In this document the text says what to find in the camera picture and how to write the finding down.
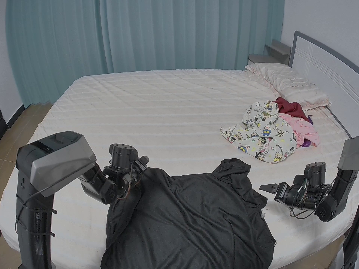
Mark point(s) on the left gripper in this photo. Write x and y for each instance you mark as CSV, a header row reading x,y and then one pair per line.
x,y
134,179

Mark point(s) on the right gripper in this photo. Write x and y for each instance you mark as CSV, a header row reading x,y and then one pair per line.
x,y
284,193

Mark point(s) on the black T-shirt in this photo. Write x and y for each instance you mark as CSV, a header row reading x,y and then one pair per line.
x,y
190,220

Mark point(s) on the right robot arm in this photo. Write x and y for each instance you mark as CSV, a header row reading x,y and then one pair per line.
x,y
339,189

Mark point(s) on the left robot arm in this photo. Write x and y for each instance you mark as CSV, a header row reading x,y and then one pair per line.
x,y
61,161

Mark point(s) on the bed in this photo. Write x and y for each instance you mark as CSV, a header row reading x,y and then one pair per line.
x,y
157,116

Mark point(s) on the purple garment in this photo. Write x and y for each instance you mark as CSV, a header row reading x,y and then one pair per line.
x,y
305,143

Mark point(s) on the white printed pyjama top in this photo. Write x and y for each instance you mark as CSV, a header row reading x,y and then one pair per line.
x,y
260,133

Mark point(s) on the pink garment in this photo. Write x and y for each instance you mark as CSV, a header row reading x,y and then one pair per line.
x,y
305,129

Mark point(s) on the dark red garment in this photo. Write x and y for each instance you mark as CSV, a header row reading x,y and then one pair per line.
x,y
291,108

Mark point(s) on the cream pillow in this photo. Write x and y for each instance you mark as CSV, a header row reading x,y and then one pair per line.
x,y
291,83

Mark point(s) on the grey bedside table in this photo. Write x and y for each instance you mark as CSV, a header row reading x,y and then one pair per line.
x,y
276,52

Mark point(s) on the black padded chair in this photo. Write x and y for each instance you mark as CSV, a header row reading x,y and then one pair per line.
x,y
2,125

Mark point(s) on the blue-green curtain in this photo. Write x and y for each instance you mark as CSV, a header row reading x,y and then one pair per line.
x,y
56,38
182,24

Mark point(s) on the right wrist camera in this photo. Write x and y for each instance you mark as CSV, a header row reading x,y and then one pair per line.
x,y
298,179

